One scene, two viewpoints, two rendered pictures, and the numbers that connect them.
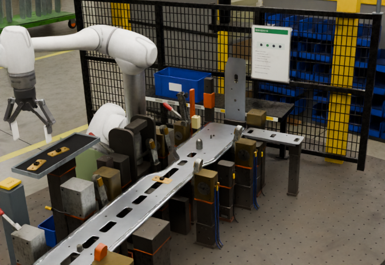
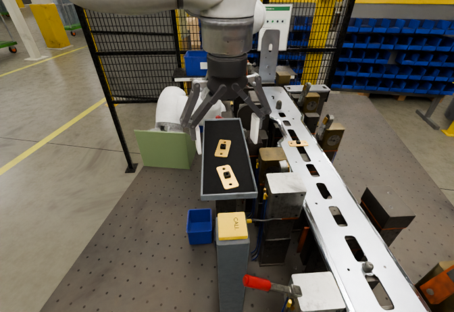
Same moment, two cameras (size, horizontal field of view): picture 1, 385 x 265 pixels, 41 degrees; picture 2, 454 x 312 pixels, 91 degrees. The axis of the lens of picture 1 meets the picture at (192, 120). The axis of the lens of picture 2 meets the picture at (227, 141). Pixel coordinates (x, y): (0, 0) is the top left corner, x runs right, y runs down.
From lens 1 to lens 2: 1.67 m
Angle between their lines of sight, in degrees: 31
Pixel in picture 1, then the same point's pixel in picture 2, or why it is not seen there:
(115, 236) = (364, 225)
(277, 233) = (342, 155)
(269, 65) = not seen: hidden behind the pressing
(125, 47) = not seen: hidden behind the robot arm
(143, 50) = (261, 10)
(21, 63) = not seen: outside the picture
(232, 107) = (265, 73)
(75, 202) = (293, 204)
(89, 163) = (178, 146)
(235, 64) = (271, 35)
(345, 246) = (384, 150)
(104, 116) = (173, 99)
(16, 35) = not seen: outside the picture
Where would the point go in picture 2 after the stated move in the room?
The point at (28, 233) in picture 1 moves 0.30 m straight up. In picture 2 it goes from (321, 290) to (377, 191)
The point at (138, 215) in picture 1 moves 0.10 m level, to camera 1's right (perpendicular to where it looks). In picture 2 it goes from (341, 188) to (358, 177)
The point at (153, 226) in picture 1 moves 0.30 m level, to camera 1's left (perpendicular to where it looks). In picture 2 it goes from (390, 198) to (328, 248)
